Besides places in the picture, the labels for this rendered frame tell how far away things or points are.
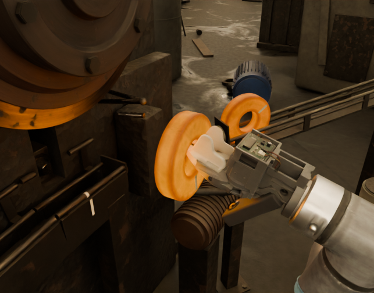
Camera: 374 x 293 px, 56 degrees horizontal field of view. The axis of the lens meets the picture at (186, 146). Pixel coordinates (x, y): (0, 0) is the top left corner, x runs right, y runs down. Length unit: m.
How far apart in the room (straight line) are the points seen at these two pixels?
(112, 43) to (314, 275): 0.48
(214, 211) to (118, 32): 0.57
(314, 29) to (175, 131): 2.76
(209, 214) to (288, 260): 0.71
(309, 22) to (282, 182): 2.78
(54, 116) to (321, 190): 0.43
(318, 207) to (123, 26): 0.40
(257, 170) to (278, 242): 1.16
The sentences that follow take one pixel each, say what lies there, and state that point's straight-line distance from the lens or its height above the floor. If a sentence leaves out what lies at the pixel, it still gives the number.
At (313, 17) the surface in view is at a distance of 3.23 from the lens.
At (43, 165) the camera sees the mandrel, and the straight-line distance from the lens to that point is 0.78.
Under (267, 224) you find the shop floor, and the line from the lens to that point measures 1.74.
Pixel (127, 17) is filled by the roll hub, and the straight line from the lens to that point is 0.60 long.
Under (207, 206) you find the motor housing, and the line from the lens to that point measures 0.97.
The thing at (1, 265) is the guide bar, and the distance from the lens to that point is 0.66.
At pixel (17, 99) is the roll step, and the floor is 0.96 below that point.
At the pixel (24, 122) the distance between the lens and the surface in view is 0.58.
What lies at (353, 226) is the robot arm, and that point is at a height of 0.82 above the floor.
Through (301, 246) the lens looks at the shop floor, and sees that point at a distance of 1.67.
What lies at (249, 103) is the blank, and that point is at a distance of 0.99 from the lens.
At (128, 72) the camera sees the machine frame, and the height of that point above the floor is 0.87.
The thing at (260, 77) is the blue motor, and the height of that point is 0.32.
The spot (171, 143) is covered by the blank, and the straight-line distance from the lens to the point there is 0.54.
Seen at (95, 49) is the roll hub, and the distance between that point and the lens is 0.54.
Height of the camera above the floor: 1.14
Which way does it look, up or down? 30 degrees down
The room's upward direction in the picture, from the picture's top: straight up
